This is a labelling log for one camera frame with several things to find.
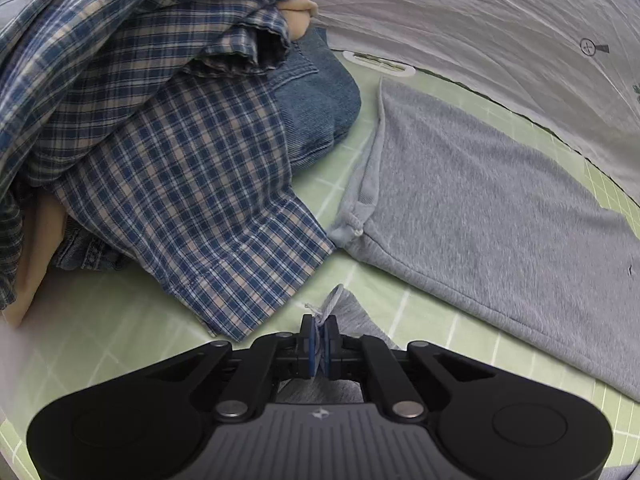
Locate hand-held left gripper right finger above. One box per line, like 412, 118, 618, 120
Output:
321, 315, 497, 427

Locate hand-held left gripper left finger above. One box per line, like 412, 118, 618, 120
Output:
164, 314, 322, 424

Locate grey elastic waist pants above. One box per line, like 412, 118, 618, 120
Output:
272, 77, 640, 406

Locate blue plaid shirt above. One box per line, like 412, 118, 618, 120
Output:
0, 0, 337, 342

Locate grey carrot print sheet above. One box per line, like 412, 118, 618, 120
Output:
300, 0, 640, 203

